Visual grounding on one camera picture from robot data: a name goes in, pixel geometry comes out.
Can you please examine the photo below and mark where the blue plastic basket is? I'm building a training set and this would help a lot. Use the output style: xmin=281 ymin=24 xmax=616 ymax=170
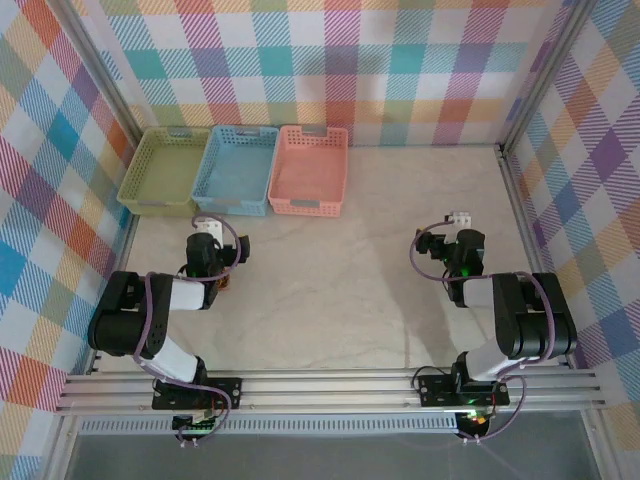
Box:
xmin=191 ymin=124 xmax=280 ymax=217

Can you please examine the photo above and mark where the green plastic basket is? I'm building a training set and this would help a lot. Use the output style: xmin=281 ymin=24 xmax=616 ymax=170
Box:
xmin=116 ymin=126 xmax=212 ymax=217

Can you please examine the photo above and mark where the pink plastic basket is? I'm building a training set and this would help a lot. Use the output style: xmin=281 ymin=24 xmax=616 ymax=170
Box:
xmin=267 ymin=124 xmax=349 ymax=218

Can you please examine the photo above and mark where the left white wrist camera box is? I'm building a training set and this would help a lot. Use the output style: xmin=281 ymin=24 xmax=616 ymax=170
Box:
xmin=192 ymin=216 xmax=225 ymax=247

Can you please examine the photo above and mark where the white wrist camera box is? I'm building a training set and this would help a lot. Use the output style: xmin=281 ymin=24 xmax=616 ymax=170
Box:
xmin=444 ymin=209 xmax=475 ymax=232
xmin=192 ymin=216 xmax=225 ymax=247

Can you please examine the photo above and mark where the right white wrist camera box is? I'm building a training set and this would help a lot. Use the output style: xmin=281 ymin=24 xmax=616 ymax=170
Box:
xmin=444 ymin=209 xmax=475 ymax=232

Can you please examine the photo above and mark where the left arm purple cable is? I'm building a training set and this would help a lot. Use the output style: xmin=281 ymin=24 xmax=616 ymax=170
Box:
xmin=132 ymin=214 xmax=240 ymax=447

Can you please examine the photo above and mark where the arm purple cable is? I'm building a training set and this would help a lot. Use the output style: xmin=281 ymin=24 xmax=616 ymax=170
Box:
xmin=410 ymin=224 xmax=556 ymax=444
xmin=132 ymin=214 xmax=240 ymax=447

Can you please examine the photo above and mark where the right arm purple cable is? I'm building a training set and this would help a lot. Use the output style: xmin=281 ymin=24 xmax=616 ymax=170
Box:
xmin=410 ymin=224 xmax=556 ymax=444

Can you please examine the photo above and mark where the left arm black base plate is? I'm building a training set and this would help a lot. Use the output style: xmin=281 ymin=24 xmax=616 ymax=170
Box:
xmin=151 ymin=377 xmax=244 ymax=411

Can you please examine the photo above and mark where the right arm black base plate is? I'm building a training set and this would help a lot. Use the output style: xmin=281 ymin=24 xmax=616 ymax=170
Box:
xmin=417 ymin=372 xmax=511 ymax=407

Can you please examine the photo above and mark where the aluminium mounting rail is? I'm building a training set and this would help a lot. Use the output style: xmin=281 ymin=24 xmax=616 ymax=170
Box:
xmin=54 ymin=368 xmax=606 ymax=414

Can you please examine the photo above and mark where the grey slotted cable duct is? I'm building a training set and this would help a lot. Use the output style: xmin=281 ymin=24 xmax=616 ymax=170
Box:
xmin=79 ymin=417 xmax=461 ymax=435

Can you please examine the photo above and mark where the aluminium frame post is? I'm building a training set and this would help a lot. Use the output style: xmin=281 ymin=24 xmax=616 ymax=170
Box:
xmin=47 ymin=0 xmax=151 ymax=151
xmin=497 ymin=0 xmax=601 ymax=156

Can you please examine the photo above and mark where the aluminium frame leg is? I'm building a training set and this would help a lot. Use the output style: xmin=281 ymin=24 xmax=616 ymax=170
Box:
xmin=582 ymin=409 xmax=624 ymax=480
xmin=42 ymin=412 xmax=84 ymax=480

